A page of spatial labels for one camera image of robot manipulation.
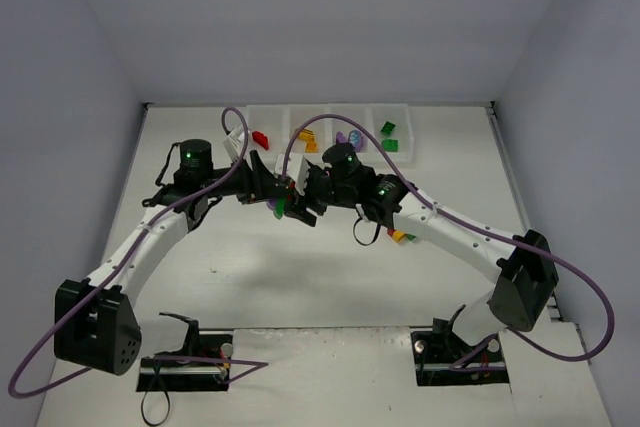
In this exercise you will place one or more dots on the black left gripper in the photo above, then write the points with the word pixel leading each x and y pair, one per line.
pixel 256 175

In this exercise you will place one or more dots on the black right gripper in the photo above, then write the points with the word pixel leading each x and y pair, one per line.
pixel 310 188

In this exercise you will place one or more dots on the green curved lego brick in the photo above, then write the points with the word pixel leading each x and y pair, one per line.
pixel 279 208

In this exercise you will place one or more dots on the orange yellow lego brick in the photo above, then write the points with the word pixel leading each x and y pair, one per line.
pixel 311 147

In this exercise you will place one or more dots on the dark purple lego brick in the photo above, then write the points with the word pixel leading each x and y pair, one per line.
pixel 341 138

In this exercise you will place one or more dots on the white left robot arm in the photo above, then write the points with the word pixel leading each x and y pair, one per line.
pixel 97 324

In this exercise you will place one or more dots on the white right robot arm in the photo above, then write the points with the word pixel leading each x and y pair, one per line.
pixel 517 266

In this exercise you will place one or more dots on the red slope lego brick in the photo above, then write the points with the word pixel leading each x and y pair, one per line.
pixel 261 139

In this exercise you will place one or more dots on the yellow striped lego brick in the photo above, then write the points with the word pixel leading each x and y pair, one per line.
pixel 306 135

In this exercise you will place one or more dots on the purple flower lego brick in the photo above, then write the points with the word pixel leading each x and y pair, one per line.
pixel 356 139

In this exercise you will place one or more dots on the white four-compartment sorting tray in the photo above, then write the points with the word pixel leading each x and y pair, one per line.
pixel 279 122

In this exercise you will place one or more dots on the yellow long lego brick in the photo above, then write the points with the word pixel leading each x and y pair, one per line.
pixel 399 237

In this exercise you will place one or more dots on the green lego brick in tray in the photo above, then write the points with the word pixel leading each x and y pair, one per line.
pixel 388 128

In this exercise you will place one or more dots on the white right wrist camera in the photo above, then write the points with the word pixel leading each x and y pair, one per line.
pixel 297 170

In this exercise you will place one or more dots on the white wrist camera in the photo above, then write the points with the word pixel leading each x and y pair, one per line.
pixel 297 170
pixel 233 143

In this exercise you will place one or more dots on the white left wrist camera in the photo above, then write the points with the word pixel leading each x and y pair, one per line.
pixel 233 143

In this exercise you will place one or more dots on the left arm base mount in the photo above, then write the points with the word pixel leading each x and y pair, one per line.
pixel 198 364

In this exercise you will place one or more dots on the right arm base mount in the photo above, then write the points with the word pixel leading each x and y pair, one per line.
pixel 442 360

